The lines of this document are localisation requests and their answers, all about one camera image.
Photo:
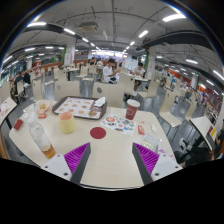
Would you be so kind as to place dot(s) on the clear plastic drink bottle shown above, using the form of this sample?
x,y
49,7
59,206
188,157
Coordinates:
x,y
38,134

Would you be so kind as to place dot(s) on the clear plastic wrapper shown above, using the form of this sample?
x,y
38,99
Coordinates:
x,y
150,142

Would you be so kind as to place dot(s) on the beige chair behind table left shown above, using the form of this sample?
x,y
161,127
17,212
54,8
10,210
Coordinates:
x,y
66,88

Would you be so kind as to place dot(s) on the red paper cup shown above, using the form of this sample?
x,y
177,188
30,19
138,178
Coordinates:
x,y
132,107

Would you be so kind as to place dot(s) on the beige chair behind table centre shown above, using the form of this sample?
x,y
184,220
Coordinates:
x,y
112,92

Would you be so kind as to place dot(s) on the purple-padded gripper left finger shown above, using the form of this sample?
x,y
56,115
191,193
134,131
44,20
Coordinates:
x,y
70,166

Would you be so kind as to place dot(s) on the seated person at right table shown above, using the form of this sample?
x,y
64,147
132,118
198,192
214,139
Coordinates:
x,y
139,71

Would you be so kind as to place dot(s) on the person in white shirt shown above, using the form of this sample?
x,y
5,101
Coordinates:
x,y
109,73

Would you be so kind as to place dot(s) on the red card on table edge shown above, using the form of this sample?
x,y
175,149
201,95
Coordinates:
x,y
18,124

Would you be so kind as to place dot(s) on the cream yellow cup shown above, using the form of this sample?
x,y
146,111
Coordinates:
x,y
67,122

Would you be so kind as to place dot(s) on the beige chair at right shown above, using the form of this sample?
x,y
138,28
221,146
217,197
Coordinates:
x,y
165,111

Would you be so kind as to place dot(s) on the small red packet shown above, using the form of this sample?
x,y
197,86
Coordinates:
x,y
141,130

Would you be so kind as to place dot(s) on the round red coaster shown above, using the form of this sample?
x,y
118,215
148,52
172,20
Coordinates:
x,y
98,132

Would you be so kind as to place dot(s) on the dark food tray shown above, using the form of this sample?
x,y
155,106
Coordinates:
x,y
102,108

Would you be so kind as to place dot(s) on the white side table right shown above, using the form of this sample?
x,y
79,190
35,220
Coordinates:
x,y
204,127

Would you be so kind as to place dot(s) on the crumpled white napkin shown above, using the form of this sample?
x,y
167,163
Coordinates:
x,y
100,102

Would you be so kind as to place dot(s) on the beige chair behind table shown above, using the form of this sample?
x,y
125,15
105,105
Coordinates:
x,y
112,92
66,88

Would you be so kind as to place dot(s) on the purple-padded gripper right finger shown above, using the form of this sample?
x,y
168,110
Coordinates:
x,y
153,166

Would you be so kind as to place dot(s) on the small white wrapper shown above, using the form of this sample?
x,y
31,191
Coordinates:
x,y
153,128

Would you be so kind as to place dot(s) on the printed tray liner paper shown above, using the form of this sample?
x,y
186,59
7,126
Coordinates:
x,y
79,107

